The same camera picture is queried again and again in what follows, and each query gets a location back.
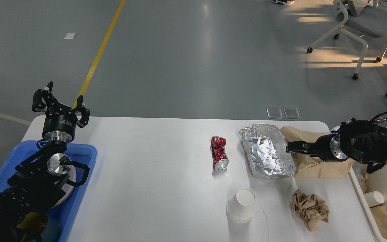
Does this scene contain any floor outlet plate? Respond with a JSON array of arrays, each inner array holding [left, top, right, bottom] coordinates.
[[267, 108, 284, 119], [284, 108, 300, 119]]

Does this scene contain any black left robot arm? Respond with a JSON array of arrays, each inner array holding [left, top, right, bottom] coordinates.
[[0, 81, 90, 242]]

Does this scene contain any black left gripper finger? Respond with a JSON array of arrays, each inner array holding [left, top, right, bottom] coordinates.
[[32, 81, 59, 115], [73, 95, 90, 128]]

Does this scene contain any brown paper bag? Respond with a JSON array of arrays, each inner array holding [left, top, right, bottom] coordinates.
[[280, 126, 355, 178]]

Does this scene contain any aluminium foil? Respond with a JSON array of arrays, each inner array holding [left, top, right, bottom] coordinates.
[[239, 124, 297, 179]]

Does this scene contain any crushed red soda can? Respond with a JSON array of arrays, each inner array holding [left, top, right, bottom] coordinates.
[[210, 136, 229, 171]]

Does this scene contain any brown paper in bin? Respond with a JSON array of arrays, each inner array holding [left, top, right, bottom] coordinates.
[[370, 205, 387, 239]]

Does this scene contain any dark teal mug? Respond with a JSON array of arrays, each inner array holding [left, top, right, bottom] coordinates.
[[17, 212, 61, 242]]

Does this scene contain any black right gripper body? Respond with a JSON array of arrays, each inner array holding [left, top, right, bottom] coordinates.
[[310, 134, 348, 162]]

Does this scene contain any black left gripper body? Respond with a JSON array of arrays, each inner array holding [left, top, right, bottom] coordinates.
[[42, 112, 78, 143]]

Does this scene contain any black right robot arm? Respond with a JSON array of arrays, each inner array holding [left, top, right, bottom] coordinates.
[[286, 113, 387, 174]]

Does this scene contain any white paper cup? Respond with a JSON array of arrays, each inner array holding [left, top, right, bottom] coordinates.
[[226, 189, 255, 223]]

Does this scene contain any paper cup in bin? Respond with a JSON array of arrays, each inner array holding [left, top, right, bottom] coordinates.
[[364, 191, 385, 208]]

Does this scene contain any pink plate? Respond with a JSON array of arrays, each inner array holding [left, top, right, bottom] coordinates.
[[47, 153, 77, 208]]

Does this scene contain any blue plastic tray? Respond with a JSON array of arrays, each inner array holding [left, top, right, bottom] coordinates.
[[0, 140, 97, 242]]

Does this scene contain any grey office chair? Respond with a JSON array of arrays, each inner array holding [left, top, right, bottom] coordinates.
[[306, 0, 387, 80]]

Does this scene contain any crumpled brown paper ball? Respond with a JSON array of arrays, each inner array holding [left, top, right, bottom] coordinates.
[[291, 189, 330, 233]]

